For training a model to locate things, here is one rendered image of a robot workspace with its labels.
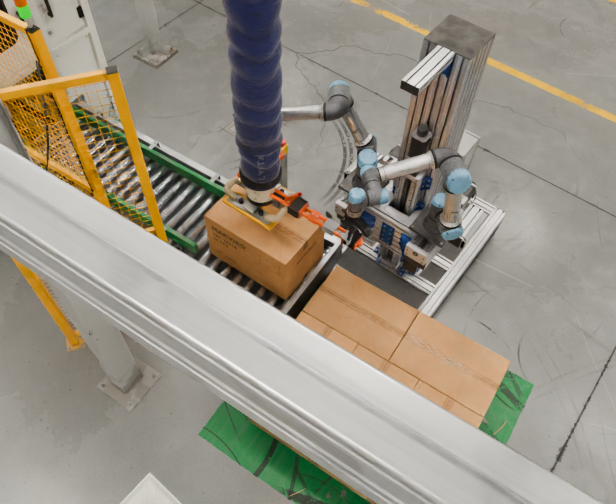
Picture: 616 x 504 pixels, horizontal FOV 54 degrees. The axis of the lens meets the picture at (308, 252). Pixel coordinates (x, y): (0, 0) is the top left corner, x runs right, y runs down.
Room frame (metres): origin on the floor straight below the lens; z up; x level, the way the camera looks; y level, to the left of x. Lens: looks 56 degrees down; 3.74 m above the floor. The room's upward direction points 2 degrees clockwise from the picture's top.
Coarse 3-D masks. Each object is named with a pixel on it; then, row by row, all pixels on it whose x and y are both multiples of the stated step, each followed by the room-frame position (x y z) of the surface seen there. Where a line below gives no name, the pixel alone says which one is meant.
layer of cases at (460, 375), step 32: (320, 288) 1.92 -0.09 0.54; (352, 288) 1.93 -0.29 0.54; (320, 320) 1.70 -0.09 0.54; (352, 320) 1.71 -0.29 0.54; (384, 320) 1.72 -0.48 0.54; (416, 320) 1.73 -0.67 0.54; (352, 352) 1.50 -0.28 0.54; (384, 352) 1.51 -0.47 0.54; (416, 352) 1.52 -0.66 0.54; (448, 352) 1.53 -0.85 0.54; (480, 352) 1.53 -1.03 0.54; (416, 384) 1.35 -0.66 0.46; (448, 384) 1.33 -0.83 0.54; (480, 384) 1.34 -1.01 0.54; (480, 416) 1.15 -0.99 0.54
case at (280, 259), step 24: (240, 192) 2.33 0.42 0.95; (216, 216) 2.14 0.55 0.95; (240, 216) 2.15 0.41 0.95; (288, 216) 2.17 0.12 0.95; (216, 240) 2.11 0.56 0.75; (240, 240) 2.00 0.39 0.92; (264, 240) 1.98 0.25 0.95; (288, 240) 1.99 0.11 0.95; (312, 240) 2.04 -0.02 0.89; (240, 264) 2.01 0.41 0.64; (264, 264) 1.91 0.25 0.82; (288, 264) 1.84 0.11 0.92; (312, 264) 2.06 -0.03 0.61; (288, 288) 1.84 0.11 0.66
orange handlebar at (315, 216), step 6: (282, 156) 2.36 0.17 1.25; (276, 192) 2.10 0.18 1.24; (282, 192) 2.10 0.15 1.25; (276, 198) 2.05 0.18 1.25; (306, 210) 1.99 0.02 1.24; (312, 210) 1.98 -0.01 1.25; (306, 216) 1.94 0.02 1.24; (312, 216) 1.94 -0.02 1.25; (318, 216) 1.94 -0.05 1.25; (312, 222) 1.92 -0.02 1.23; (318, 222) 1.90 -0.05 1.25; (342, 228) 1.87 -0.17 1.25; (336, 234) 1.83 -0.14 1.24
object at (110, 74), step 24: (96, 72) 1.98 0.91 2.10; (0, 96) 1.83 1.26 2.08; (24, 96) 1.86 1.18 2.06; (72, 96) 1.94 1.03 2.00; (120, 96) 1.98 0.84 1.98; (96, 120) 1.96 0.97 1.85; (48, 168) 1.86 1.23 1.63; (120, 168) 1.98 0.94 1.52; (144, 168) 1.99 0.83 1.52; (96, 192) 1.92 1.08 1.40; (144, 192) 1.97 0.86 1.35; (144, 216) 1.99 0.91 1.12; (72, 336) 1.72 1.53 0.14
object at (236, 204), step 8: (224, 200) 2.12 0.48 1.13; (232, 200) 2.12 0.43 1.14; (240, 200) 2.10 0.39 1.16; (240, 208) 2.07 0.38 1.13; (264, 208) 2.08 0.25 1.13; (248, 216) 2.02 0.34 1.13; (256, 216) 2.01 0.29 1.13; (264, 216) 2.01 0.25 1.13; (264, 224) 1.96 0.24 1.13; (272, 224) 1.97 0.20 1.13
